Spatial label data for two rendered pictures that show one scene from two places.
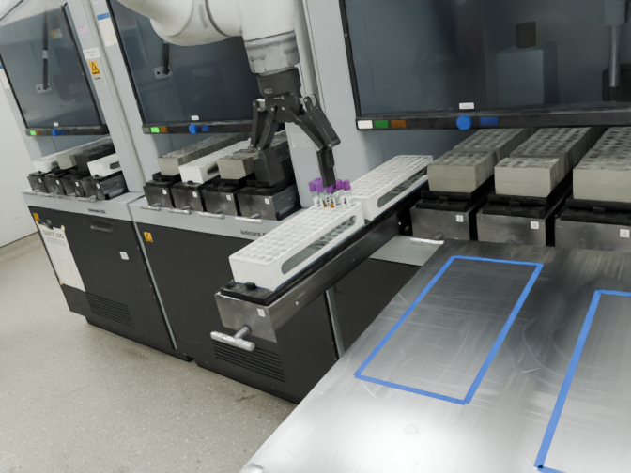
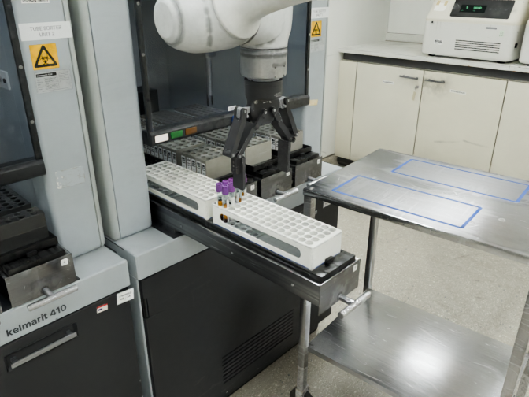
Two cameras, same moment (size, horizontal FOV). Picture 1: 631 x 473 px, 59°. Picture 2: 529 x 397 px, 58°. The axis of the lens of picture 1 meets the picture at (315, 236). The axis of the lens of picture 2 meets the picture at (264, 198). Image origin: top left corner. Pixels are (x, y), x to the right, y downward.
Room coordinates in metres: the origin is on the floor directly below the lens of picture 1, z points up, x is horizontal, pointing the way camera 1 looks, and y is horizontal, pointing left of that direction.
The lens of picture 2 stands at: (0.99, 0.96, 1.32)
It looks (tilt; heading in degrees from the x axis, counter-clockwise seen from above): 24 degrees down; 272
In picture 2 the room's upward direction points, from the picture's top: straight up
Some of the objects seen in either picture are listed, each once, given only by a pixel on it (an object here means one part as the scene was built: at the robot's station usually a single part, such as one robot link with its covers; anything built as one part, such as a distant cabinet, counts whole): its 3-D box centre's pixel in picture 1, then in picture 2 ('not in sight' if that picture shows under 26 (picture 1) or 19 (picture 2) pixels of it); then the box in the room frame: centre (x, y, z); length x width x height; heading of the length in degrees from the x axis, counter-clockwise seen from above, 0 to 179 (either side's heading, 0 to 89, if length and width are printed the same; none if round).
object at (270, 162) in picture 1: (271, 165); (238, 172); (1.06, 0.06, 0.98); 0.03 x 0.01 x 0.07; 138
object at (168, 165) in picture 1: (171, 165); not in sight; (1.83, 0.43, 0.85); 0.12 x 0.02 x 0.06; 48
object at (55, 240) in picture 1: (58, 256); not in sight; (2.36, 1.15, 0.43); 0.27 x 0.02 x 0.36; 48
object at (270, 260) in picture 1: (302, 242); (272, 228); (0.99, 0.03, 0.83); 0.30 x 0.10 x 0.06; 138
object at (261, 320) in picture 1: (346, 239); (231, 230); (1.09, -0.06, 0.78); 0.73 x 0.14 x 0.09; 138
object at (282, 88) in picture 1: (282, 96); (263, 101); (1.02, 0.01, 1.11); 0.08 x 0.07 x 0.09; 48
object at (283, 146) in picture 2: (326, 167); (283, 155); (0.97, -0.04, 0.98); 0.03 x 0.01 x 0.07; 138
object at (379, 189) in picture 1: (386, 187); (184, 189); (1.23, -0.19, 0.83); 0.30 x 0.10 x 0.06; 138
